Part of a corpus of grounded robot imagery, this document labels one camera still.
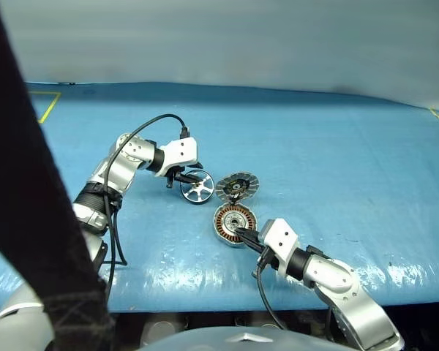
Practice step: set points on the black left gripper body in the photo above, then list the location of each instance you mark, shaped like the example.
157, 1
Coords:
173, 177

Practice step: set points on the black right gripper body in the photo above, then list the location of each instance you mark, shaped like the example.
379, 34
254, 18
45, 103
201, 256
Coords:
269, 259

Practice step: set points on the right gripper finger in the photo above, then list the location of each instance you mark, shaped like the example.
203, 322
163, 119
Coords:
248, 234
254, 246

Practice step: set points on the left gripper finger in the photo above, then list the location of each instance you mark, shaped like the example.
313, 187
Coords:
194, 173
186, 179

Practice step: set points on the silver spoked rotor bell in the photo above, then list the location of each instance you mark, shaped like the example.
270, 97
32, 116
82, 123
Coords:
197, 194

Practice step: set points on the copper wound motor stator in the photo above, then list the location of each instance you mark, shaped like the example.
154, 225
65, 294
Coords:
225, 225

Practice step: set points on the round finned motor cover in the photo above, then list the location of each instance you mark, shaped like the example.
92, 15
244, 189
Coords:
247, 184

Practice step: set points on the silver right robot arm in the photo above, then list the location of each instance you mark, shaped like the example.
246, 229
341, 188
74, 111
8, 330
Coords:
355, 307

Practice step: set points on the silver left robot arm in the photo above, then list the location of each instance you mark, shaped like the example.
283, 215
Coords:
120, 172

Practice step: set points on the grey round cap under table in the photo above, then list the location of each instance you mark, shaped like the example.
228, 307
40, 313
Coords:
268, 324
162, 328

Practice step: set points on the grey robot torso shell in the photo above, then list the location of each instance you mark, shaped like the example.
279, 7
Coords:
219, 340

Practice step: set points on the blue plastic table cover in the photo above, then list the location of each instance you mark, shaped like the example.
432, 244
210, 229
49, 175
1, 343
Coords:
314, 164

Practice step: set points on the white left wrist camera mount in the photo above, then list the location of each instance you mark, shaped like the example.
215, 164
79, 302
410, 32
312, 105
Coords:
181, 151

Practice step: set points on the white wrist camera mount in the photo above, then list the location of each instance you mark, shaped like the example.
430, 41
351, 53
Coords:
181, 151
283, 237

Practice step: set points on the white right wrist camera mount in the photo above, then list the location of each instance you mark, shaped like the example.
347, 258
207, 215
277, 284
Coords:
283, 237

